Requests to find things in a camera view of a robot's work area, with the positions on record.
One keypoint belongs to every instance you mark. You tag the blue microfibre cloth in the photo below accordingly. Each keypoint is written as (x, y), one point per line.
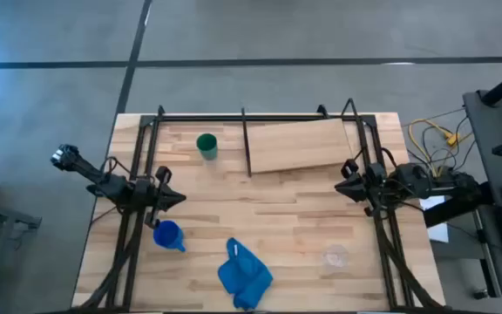
(244, 275)

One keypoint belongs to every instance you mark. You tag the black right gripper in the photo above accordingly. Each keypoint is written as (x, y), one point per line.
(369, 185)

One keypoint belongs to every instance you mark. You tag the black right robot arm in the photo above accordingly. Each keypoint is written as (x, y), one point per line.
(412, 181)

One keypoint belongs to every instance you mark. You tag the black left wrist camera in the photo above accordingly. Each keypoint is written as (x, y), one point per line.
(164, 174)

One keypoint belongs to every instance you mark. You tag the clear glass cup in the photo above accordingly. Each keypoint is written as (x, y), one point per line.
(336, 257)

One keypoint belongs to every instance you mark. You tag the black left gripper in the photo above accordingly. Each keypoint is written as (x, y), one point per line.
(153, 196)

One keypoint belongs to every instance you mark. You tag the green plastic cup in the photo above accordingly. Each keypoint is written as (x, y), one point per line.
(207, 145)

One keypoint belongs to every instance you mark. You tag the wooden shelf board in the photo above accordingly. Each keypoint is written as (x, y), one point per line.
(296, 146)

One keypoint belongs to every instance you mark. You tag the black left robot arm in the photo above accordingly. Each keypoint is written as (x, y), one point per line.
(103, 181)

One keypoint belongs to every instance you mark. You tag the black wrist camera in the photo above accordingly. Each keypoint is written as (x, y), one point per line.
(349, 168)
(164, 174)

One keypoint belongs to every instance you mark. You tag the grey side desk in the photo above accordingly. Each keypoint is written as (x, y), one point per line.
(490, 165)

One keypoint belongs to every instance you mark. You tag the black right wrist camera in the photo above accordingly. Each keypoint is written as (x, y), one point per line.
(349, 168)

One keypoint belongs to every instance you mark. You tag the black metal frame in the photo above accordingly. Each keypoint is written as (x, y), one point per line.
(259, 118)

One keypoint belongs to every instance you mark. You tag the small black floor object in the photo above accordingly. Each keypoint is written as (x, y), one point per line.
(480, 294)

